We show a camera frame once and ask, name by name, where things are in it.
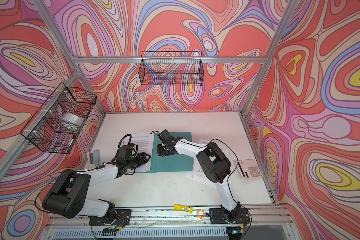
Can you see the yellow glue stick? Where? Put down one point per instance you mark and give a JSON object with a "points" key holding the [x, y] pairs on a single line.
{"points": [[182, 208]]}

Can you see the pink white calculator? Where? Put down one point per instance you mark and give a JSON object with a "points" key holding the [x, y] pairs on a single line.
{"points": [[249, 169]]}

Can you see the lower white paper sheets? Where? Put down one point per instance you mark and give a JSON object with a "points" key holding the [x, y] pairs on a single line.
{"points": [[198, 175]]}

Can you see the left black wire basket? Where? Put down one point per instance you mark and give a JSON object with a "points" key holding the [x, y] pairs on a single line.
{"points": [[66, 111]]}

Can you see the black wire basket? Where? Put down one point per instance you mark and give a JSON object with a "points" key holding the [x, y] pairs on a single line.
{"points": [[66, 111], [171, 68]]}

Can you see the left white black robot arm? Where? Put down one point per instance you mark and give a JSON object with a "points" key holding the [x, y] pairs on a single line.
{"points": [[68, 195]]}

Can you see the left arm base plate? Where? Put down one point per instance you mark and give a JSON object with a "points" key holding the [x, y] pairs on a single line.
{"points": [[117, 217]]}

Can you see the back black wire basket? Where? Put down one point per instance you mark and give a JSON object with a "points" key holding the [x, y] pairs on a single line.
{"points": [[171, 68]]}

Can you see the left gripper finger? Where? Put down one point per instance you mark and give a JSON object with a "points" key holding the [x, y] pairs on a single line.
{"points": [[143, 158], [137, 162]]}

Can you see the printed white paper sheet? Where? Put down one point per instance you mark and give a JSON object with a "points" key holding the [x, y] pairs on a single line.
{"points": [[144, 141]]}

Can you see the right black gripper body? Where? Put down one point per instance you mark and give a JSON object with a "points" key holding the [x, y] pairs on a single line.
{"points": [[163, 150]]}

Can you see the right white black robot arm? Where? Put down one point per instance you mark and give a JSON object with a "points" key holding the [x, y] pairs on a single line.
{"points": [[214, 163]]}

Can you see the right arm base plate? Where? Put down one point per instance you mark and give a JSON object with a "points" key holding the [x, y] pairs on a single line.
{"points": [[221, 216]]}

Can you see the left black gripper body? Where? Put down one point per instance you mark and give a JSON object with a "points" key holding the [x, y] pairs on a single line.
{"points": [[128, 164]]}

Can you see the grey blue stapler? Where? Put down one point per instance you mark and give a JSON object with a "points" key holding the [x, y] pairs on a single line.
{"points": [[93, 159]]}

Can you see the teal paper folder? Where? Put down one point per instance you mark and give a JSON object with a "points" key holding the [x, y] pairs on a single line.
{"points": [[175, 163]]}

